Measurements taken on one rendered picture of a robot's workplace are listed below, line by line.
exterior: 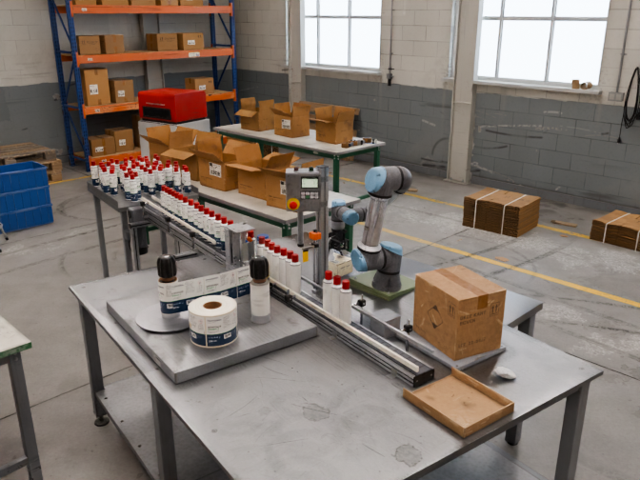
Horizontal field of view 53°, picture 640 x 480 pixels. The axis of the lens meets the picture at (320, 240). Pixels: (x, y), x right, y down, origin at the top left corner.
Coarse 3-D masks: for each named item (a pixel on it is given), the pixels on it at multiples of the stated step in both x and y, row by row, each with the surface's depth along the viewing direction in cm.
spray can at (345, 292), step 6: (342, 282) 275; (348, 282) 274; (342, 288) 276; (348, 288) 275; (342, 294) 275; (348, 294) 275; (342, 300) 276; (348, 300) 276; (342, 306) 277; (348, 306) 277; (342, 312) 278; (348, 312) 278; (342, 318) 279; (348, 318) 279
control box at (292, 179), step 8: (288, 176) 296; (296, 176) 296; (320, 176) 296; (288, 184) 297; (296, 184) 297; (320, 184) 298; (288, 192) 299; (296, 192) 299; (320, 192) 299; (288, 200) 300; (296, 200) 300; (304, 200) 300; (312, 200) 300; (320, 200) 300; (288, 208) 301; (296, 208) 301; (304, 208) 301; (312, 208) 301; (320, 208) 301
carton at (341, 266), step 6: (336, 258) 347; (342, 258) 347; (348, 258) 347; (330, 264) 342; (336, 264) 339; (342, 264) 341; (348, 264) 344; (336, 270) 340; (342, 270) 342; (348, 270) 346
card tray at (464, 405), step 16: (432, 384) 245; (448, 384) 245; (464, 384) 245; (480, 384) 239; (416, 400) 231; (432, 400) 234; (448, 400) 234; (464, 400) 234; (480, 400) 234; (496, 400) 234; (432, 416) 225; (448, 416) 219; (464, 416) 225; (480, 416) 225; (496, 416) 223; (464, 432) 214
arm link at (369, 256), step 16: (368, 176) 295; (384, 176) 289; (400, 176) 293; (368, 192) 298; (384, 192) 292; (368, 208) 302; (384, 208) 299; (368, 224) 303; (368, 240) 305; (352, 256) 313; (368, 256) 307
